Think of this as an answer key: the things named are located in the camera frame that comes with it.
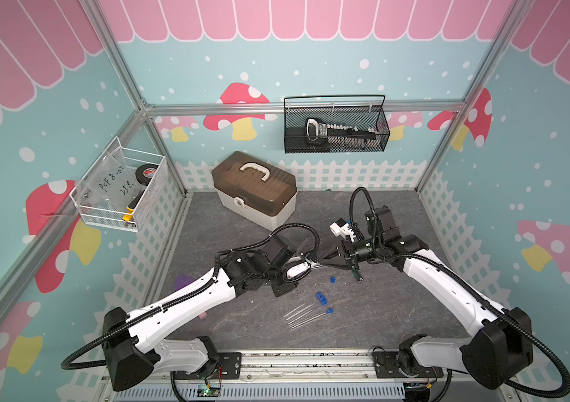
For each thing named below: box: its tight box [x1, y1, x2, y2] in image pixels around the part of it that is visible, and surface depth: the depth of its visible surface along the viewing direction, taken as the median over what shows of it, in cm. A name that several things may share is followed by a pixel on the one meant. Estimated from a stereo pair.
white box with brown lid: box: [211, 150, 298, 232], surface depth 100 cm
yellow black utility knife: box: [122, 189, 146, 222], surface depth 65 cm
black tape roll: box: [134, 163, 159, 186], surface depth 81 cm
